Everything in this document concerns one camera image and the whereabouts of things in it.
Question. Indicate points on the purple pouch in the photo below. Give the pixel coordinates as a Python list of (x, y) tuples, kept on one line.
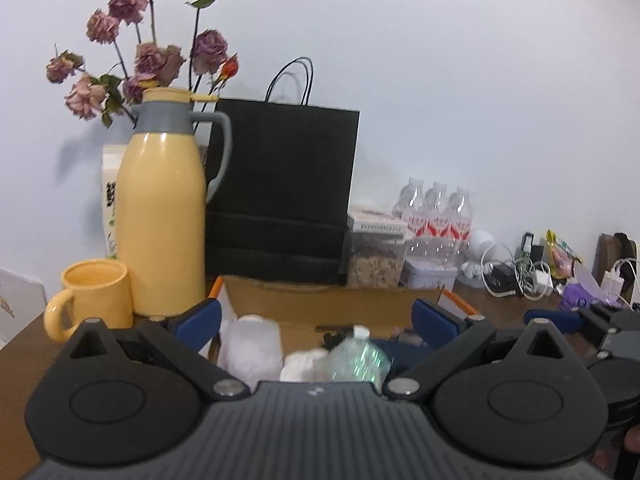
[(580, 292)]

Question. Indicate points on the yellow thermos jug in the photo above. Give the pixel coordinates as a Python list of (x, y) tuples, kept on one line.
[(160, 220)]

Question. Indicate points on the brown bag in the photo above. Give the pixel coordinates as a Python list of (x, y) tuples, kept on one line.
[(617, 250)]

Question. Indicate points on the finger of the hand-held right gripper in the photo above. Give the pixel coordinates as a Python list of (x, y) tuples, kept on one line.
[(552, 321)]

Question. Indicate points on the dried rose bouquet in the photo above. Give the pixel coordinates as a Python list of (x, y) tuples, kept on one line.
[(155, 62)]

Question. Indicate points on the person's right hand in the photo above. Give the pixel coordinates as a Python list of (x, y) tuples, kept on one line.
[(631, 442)]

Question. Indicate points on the clear plastic swab box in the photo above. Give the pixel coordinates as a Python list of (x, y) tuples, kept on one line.
[(250, 350)]

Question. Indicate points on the clear plastic bag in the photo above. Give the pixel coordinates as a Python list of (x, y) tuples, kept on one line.
[(357, 360)]

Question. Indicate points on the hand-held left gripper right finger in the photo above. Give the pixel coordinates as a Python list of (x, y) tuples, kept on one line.
[(434, 321)]

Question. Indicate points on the pale tin box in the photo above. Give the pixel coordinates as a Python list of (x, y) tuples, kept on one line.
[(430, 272)]

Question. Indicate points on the black paper bag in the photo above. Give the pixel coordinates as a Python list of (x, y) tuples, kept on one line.
[(285, 185)]

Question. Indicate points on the colourful snack packet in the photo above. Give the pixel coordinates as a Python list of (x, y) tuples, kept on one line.
[(562, 255)]

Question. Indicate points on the yellow mug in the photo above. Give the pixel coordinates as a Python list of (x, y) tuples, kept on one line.
[(95, 295)]

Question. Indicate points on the red cardboard box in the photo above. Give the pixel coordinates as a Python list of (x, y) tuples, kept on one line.
[(325, 305)]

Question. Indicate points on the clear snack jar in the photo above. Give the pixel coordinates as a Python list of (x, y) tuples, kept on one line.
[(375, 260)]

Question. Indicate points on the white charger plug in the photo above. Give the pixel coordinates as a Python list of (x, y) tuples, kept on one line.
[(542, 280)]

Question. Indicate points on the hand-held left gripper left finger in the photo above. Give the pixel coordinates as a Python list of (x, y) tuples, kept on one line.
[(200, 319)]

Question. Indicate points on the white round device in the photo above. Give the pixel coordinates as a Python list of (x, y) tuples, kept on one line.
[(480, 245)]

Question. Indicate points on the white flat panel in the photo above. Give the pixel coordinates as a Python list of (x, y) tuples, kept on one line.
[(20, 305)]

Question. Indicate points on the white milk carton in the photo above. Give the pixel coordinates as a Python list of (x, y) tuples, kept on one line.
[(112, 200)]

